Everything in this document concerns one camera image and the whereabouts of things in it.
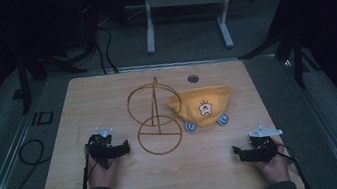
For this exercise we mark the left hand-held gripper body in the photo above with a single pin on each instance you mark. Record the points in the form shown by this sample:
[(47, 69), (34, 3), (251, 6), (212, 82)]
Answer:
[(101, 148)]

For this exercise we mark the person's right hand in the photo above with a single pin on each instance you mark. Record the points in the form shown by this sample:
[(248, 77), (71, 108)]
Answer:
[(277, 166)]

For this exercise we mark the yellow hat with cartoon print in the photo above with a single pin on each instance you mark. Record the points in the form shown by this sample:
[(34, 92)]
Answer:
[(203, 102)]

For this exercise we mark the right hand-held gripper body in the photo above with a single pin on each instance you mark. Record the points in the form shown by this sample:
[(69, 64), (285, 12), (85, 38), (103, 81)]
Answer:
[(263, 147)]

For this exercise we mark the black metal stand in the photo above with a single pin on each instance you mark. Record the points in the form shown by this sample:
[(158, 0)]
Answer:
[(24, 85), (295, 55)]

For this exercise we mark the person's left hand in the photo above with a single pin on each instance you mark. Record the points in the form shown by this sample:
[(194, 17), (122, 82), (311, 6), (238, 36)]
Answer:
[(100, 176)]

